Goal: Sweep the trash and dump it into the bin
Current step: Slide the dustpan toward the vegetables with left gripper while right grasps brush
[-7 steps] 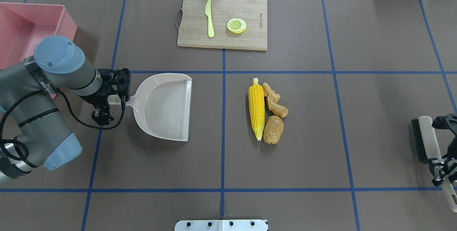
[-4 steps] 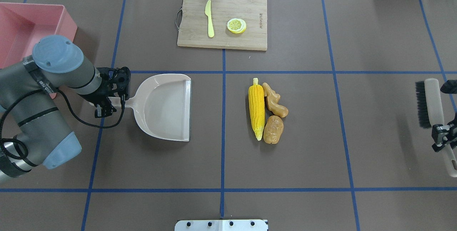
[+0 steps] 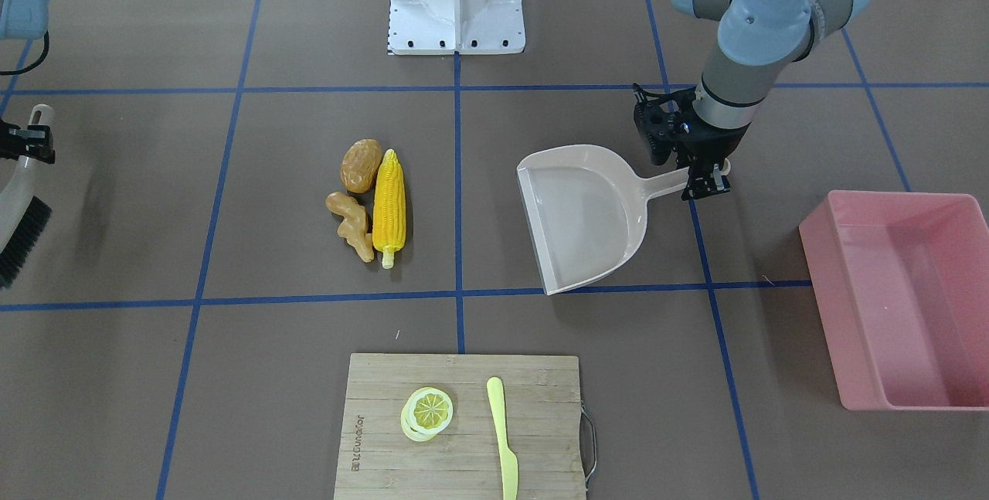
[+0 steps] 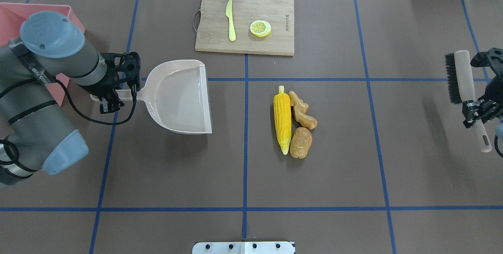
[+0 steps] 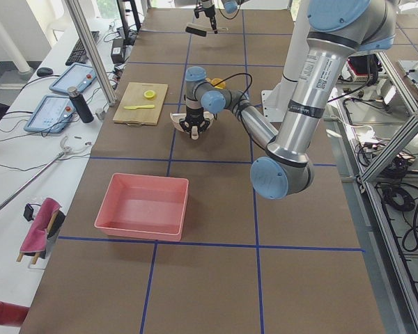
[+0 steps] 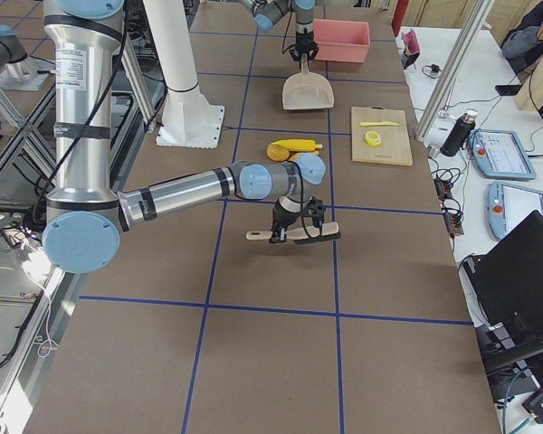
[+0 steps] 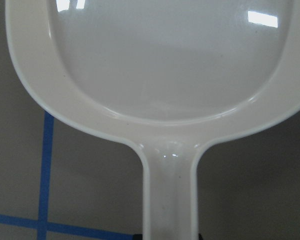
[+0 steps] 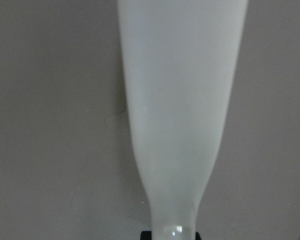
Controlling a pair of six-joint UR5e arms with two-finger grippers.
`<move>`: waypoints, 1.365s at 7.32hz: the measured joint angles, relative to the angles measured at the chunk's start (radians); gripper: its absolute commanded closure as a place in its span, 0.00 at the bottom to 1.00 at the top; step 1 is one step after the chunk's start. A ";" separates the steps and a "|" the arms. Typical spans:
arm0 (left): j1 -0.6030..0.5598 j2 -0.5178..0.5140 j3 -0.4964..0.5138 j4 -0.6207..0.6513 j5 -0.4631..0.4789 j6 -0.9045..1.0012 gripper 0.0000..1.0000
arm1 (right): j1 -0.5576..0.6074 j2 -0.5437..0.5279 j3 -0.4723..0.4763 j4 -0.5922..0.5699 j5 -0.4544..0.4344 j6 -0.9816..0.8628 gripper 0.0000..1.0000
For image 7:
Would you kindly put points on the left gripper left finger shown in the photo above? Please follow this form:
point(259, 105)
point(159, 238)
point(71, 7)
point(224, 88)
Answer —
point(138, 236)

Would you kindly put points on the beige plastic dustpan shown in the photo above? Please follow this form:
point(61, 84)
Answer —
point(168, 78)

